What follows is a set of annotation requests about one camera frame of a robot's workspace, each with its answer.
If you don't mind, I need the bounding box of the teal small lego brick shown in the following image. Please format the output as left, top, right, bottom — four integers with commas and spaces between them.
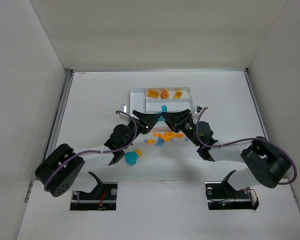
158, 115, 165, 122

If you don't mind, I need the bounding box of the teal long lego brick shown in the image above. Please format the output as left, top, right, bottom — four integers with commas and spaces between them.
161, 105, 168, 112

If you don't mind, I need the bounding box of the yellow square lego brick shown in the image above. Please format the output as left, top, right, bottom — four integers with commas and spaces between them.
135, 149, 143, 158

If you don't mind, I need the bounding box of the teal rounded lego piece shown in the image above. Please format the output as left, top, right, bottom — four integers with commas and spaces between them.
125, 151, 139, 166

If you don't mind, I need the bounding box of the yellow rounded lego brick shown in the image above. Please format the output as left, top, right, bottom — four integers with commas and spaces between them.
174, 91, 183, 99

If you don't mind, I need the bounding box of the yellow oval butterfly lego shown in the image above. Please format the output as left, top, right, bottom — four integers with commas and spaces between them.
161, 89, 170, 99

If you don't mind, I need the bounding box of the yellow long lego brick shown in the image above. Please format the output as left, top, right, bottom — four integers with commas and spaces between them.
147, 90, 160, 99

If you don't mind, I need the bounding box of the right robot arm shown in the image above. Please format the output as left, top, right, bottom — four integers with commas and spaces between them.
161, 109, 298, 191

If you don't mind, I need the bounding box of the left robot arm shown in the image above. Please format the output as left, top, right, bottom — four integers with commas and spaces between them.
34, 110, 161, 198

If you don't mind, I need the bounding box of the orange curved tube piece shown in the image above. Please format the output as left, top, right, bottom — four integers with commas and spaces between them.
163, 131, 174, 142

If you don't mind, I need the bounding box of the orange brick right end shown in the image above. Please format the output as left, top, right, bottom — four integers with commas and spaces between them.
173, 133, 184, 138

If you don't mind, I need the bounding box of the orange rectangular lego brick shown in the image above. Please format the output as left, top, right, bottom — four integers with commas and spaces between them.
153, 132, 165, 139

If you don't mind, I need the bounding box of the orange curved quarter piece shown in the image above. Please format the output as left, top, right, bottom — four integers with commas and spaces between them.
147, 139, 156, 145

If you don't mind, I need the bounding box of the white divided sorting tray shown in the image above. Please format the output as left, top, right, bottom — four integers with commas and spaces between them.
128, 87, 194, 116

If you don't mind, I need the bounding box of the light blue flat plate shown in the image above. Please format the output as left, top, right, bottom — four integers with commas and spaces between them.
155, 137, 165, 147

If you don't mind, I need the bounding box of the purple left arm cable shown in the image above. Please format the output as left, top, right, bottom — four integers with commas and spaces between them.
43, 109, 138, 191

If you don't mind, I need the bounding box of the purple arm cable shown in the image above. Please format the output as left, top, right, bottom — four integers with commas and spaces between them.
193, 106, 299, 186
43, 109, 138, 191

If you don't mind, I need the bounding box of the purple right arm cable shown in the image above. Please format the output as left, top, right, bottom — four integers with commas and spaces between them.
193, 106, 299, 186

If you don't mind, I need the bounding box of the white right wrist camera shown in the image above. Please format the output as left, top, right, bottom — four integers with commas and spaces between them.
193, 106, 203, 114

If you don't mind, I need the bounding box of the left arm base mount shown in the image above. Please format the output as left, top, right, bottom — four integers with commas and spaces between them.
70, 171, 118, 211

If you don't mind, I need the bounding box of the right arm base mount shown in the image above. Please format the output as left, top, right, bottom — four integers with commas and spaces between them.
205, 170, 260, 211

